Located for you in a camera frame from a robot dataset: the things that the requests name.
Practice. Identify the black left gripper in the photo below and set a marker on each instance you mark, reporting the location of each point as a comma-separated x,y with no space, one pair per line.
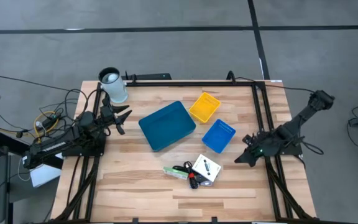
107,113

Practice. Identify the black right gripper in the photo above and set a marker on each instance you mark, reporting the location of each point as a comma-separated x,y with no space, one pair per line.
258,144

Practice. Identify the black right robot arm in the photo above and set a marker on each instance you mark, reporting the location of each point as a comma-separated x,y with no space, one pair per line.
303,116

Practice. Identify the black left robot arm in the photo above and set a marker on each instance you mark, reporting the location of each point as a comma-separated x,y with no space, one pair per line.
57,146

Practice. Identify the large teal plastic bin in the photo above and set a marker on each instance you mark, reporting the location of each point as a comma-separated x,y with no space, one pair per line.
166,126

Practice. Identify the small yellow plastic bin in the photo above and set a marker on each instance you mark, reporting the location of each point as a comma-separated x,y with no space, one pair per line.
204,107

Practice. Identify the white cylindrical container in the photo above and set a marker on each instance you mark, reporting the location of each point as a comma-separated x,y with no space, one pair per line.
114,87

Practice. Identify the small blue plastic basket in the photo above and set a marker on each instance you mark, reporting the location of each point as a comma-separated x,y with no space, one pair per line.
218,136

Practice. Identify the small silver gadget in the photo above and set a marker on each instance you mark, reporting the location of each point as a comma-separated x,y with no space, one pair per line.
208,183

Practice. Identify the flat black device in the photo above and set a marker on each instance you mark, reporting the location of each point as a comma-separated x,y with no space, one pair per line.
149,76

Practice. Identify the black power adapter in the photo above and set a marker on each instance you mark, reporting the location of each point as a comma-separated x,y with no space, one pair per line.
49,120

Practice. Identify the white cardboard box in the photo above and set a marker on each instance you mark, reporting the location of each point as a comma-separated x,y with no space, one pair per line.
43,175

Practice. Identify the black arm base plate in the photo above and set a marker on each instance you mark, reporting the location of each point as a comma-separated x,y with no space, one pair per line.
295,151
82,152

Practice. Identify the black aluminium table frame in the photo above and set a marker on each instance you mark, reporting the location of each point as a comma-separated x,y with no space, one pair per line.
197,83

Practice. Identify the black frame bracket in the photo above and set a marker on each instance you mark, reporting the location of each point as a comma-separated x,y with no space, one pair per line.
231,76

